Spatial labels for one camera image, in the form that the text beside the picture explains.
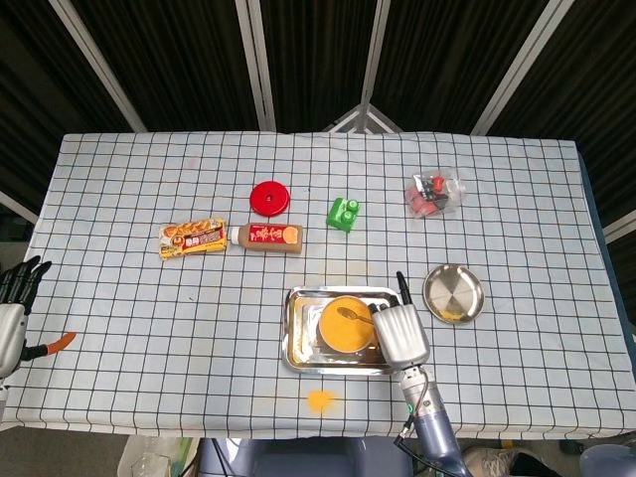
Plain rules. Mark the black folding screen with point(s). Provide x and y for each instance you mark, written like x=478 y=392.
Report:
x=189 y=59

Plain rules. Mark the green toy block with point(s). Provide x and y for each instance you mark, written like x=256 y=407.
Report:
x=340 y=221

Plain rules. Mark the bowl of orange powder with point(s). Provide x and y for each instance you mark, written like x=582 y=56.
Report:
x=323 y=345

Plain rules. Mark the rectangular steel tray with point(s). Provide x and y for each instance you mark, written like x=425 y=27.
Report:
x=298 y=348

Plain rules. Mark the brown bottle with red label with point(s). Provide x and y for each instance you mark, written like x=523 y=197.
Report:
x=268 y=238

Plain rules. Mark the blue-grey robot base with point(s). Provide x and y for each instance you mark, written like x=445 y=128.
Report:
x=308 y=459

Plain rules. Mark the white checkered tablecloth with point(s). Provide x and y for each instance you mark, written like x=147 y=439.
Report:
x=149 y=323

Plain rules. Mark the grey sneaker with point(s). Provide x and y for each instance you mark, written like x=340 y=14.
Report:
x=497 y=462

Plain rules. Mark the clear bag of red items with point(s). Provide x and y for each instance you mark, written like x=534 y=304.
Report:
x=432 y=196

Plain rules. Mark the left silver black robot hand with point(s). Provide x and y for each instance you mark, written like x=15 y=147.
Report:
x=10 y=338

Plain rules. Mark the round steel plate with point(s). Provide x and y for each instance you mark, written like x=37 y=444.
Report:
x=452 y=293

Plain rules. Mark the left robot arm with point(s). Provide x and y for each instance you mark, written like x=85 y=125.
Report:
x=2 y=390

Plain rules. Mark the yellow snack packet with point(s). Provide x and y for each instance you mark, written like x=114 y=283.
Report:
x=191 y=241

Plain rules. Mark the metal spoon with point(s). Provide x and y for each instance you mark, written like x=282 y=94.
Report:
x=345 y=313

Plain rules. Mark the red round lid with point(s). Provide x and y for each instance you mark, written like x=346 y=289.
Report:
x=275 y=204

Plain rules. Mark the orange powder pile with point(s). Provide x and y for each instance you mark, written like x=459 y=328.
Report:
x=320 y=400

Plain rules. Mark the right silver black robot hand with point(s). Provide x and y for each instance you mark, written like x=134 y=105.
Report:
x=400 y=338

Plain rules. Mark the clear plastic container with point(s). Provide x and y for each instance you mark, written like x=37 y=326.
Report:
x=149 y=459

